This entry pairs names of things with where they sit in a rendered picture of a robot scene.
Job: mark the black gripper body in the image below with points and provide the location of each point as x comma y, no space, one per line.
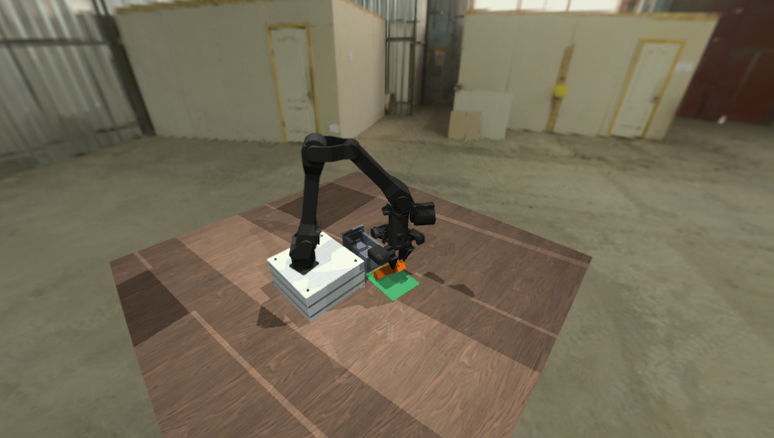
396,240

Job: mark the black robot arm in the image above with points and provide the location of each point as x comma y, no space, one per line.
318,149

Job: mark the orange l-shaped part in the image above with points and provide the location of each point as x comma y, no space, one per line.
386,270

